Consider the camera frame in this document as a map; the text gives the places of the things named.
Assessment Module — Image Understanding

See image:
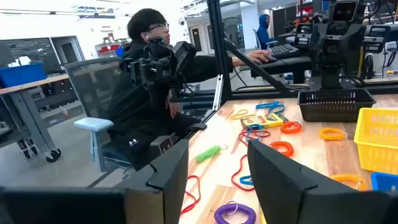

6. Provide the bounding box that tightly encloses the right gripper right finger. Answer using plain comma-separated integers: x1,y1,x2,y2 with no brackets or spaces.
248,139,398,224

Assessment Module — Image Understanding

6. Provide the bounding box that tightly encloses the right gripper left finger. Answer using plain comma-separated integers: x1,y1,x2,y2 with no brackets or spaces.
115,139,190,224

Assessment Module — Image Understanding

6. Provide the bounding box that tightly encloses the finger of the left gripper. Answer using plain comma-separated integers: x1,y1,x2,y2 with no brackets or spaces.
363,24,392,54
294,23,314,47

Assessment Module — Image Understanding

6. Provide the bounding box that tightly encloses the orange coil wrist keychain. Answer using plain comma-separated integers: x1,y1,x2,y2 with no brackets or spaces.
280,121,303,135
269,141,295,158

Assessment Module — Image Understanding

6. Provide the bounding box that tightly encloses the green coil wrist keychain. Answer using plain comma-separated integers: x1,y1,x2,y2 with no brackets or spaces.
195,143,229,164

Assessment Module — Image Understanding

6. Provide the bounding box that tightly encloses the purple coil wrist keychain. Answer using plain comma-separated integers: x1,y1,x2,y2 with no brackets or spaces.
213,201,257,224

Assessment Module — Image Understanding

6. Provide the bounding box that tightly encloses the red rubber band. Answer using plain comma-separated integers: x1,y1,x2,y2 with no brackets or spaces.
230,154,256,192
180,175,201,215
238,126,271,147

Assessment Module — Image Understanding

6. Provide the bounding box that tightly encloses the black plastic basket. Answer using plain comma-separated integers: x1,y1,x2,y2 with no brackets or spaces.
297,88,377,123

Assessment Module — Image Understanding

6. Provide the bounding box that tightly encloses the yellow green crayon box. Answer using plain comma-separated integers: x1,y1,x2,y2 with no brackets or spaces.
241,112,289,129

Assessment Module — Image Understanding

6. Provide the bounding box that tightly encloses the yellow plastic basket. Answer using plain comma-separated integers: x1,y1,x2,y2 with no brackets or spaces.
353,107,398,175

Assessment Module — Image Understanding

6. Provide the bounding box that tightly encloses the blue plastic basket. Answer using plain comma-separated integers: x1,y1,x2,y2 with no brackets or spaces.
370,172,398,192

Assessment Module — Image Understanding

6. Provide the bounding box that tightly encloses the black office desk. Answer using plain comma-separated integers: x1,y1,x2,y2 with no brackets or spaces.
239,57,312,85

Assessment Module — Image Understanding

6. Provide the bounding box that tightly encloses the grey mesh office chair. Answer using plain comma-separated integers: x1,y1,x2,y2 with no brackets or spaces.
63,57,134,174

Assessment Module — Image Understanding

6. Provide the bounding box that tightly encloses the black computer keyboard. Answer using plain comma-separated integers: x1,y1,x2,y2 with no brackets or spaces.
269,43,301,59

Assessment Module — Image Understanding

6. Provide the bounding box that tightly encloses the person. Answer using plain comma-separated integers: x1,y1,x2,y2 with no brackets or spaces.
105,8,274,171
256,14,279,50

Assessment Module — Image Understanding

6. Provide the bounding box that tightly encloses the yellow rubber band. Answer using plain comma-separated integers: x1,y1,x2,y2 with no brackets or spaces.
229,109,257,121

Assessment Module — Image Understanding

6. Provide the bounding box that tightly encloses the black mechanical device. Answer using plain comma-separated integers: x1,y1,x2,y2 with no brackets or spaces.
119,36,197,108

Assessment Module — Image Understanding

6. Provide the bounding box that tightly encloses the wooden top wheeled workbench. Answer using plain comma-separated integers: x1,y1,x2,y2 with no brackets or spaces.
0,73,85,164

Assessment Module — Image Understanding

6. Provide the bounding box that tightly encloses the blue storage bin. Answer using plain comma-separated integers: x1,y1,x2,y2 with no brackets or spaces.
0,62,47,89

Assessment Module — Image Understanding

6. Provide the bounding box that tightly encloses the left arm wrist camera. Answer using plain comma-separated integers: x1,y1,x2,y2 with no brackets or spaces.
330,0,359,23

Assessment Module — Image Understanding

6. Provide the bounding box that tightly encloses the silver frame bracket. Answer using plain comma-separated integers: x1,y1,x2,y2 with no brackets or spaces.
212,73,224,112

